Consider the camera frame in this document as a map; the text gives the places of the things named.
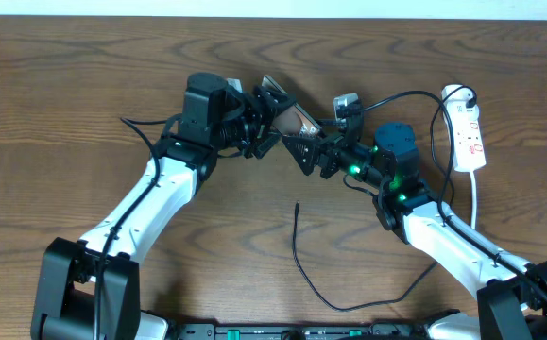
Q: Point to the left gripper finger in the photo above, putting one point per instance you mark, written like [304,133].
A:
[265,144]
[272,103]

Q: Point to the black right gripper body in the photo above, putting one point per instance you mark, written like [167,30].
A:
[333,149]

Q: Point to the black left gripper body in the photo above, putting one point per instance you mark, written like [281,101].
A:
[241,127]

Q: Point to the Galaxy S25 Ultra smartphone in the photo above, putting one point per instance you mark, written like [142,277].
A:
[295,121]

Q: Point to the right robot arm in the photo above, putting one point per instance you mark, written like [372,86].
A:
[511,292]

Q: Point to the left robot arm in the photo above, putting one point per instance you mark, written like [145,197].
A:
[90,288]

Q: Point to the white power strip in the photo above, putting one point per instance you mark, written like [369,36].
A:
[469,154]

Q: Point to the white USB wall charger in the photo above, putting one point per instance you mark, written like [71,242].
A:
[457,92]

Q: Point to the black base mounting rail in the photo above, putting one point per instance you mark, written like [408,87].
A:
[203,331]

